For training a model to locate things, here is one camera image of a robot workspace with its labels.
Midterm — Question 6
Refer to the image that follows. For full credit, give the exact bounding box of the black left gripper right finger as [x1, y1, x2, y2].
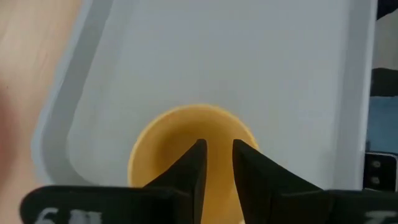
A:
[232, 139, 323, 224]

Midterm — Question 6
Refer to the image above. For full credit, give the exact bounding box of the black aluminium table frame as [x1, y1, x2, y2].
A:
[363, 151, 398, 192]

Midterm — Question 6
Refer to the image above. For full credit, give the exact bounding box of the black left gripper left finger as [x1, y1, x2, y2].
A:
[144, 138, 208, 224]

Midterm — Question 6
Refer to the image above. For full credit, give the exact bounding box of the yellow cup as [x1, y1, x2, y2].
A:
[127, 104, 261, 224]

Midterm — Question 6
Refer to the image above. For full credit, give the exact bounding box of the grey plastic tray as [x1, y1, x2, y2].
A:
[30, 0, 379, 191]

